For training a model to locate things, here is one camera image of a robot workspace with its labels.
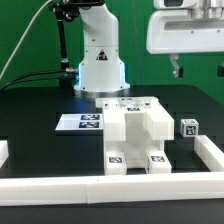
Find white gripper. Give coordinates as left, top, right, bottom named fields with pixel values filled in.
left=146, top=0, right=224, bottom=78

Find white tagged cube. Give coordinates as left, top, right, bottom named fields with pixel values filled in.
left=180, top=119, right=199, bottom=137

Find white chair back part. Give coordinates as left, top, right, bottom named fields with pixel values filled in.
left=95, top=97, right=174, bottom=141

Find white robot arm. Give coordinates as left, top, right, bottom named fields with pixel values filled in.
left=74, top=0, right=224, bottom=95

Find white base tag plate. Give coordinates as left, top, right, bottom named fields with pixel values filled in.
left=55, top=113, right=103, bottom=131

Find white U-shaped fence frame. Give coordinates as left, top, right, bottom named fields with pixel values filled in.
left=0, top=134, right=224, bottom=206

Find black camera stand pole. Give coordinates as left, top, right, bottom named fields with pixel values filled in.
left=48, top=0, right=105, bottom=89

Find grey cable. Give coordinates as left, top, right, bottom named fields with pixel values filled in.
left=0, top=0, right=54, bottom=81

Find black cables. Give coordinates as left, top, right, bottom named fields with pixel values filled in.
left=0, top=69, right=80, bottom=94

